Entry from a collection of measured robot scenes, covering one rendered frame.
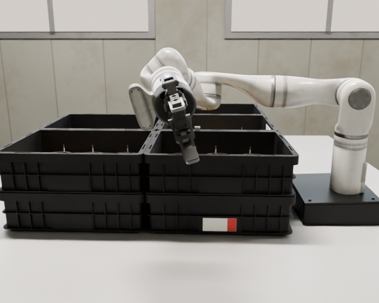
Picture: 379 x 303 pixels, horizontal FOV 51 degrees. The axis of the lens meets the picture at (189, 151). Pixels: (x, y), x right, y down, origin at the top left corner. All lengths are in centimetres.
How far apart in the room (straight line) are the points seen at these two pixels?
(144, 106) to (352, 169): 70
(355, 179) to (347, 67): 220
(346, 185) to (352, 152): 10
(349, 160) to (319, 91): 22
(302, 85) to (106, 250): 69
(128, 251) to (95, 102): 235
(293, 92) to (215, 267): 52
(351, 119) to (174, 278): 64
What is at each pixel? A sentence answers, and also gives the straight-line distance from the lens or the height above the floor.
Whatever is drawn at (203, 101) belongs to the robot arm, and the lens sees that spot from 108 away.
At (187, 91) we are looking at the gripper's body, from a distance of 69.
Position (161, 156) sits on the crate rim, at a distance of 101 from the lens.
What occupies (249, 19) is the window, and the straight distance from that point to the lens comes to 316.
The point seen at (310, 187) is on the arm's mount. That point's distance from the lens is 127.
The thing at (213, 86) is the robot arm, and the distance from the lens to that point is 114.
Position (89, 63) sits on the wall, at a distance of 326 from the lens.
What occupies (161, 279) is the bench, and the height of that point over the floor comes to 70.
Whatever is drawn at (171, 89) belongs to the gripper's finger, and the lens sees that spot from 61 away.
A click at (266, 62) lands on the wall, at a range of 320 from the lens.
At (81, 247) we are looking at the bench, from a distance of 108.
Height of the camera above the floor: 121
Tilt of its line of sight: 15 degrees down
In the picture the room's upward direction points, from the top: straight up
